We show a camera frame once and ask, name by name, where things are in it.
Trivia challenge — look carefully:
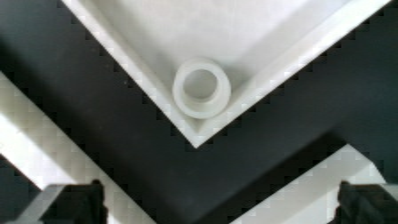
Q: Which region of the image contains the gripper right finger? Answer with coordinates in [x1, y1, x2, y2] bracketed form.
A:
[331, 181, 398, 224]

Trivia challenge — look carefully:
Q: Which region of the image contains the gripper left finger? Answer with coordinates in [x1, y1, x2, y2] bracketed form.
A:
[15, 180, 109, 224]

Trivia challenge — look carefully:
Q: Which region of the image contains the white square tabletop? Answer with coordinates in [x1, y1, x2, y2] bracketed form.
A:
[61, 0, 392, 146]

